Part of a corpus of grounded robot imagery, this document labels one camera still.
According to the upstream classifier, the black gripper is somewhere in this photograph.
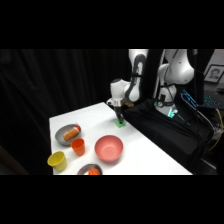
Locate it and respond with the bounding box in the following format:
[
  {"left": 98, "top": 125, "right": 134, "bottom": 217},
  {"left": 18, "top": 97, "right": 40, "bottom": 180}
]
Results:
[{"left": 114, "top": 105, "right": 126, "bottom": 125}]

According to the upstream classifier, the green triangle block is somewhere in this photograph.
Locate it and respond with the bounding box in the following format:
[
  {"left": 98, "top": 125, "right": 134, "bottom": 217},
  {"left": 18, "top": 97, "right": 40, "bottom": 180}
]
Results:
[{"left": 114, "top": 119, "right": 127, "bottom": 129}]

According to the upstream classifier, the pink bowl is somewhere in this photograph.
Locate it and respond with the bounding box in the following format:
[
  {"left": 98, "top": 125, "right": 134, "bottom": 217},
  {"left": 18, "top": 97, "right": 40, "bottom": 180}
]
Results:
[{"left": 94, "top": 134, "right": 125, "bottom": 164}]

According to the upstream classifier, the grey bowl with orange fruit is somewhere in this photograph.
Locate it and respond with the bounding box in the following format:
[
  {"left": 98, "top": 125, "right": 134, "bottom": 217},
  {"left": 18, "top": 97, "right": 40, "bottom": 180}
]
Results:
[{"left": 76, "top": 162, "right": 104, "bottom": 176}]

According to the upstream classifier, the grey bowl with hot dog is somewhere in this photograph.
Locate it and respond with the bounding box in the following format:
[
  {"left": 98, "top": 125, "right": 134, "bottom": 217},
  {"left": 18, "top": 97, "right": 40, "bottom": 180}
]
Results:
[{"left": 54, "top": 123, "right": 83, "bottom": 147}]

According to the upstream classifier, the black robot stand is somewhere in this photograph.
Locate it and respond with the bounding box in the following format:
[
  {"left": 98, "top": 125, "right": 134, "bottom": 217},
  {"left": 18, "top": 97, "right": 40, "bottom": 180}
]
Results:
[{"left": 123, "top": 98, "right": 215, "bottom": 176}]

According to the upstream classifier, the orange plastic cup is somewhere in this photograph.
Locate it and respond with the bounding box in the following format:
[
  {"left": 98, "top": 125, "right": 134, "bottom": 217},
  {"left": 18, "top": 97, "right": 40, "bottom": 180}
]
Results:
[{"left": 70, "top": 138, "right": 87, "bottom": 157}]

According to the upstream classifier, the toy hot dog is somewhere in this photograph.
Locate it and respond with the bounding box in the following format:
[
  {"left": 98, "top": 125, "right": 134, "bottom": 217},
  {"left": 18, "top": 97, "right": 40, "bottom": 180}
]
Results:
[{"left": 63, "top": 128, "right": 81, "bottom": 142}]

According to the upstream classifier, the small green light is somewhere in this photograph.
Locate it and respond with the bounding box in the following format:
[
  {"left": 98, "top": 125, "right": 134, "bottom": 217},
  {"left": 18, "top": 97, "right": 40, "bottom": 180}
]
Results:
[{"left": 167, "top": 108, "right": 178, "bottom": 120}]

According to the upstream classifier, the orange toy fruit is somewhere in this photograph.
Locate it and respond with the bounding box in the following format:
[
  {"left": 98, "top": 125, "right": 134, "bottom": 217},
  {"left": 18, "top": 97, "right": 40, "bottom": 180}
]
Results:
[{"left": 87, "top": 168, "right": 101, "bottom": 176}]

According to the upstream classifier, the blue lit device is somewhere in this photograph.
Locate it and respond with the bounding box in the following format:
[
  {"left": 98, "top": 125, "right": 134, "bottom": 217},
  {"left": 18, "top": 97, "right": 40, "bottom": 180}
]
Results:
[{"left": 180, "top": 88, "right": 201, "bottom": 110}]

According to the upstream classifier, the yellow plastic cup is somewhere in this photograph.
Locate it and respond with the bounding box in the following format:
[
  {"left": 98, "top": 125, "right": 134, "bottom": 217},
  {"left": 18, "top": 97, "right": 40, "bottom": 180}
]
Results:
[{"left": 46, "top": 150, "right": 68, "bottom": 173}]

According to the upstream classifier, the framed picture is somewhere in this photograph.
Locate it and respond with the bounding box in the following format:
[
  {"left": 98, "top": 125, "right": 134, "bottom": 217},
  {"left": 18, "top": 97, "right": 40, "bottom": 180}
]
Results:
[{"left": 203, "top": 64, "right": 224, "bottom": 84}]

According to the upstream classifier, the yellow cable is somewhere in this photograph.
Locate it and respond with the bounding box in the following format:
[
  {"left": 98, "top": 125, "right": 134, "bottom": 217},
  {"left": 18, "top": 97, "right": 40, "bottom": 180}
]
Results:
[{"left": 208, "top": 108, "right": 224, "bottom": 152}]

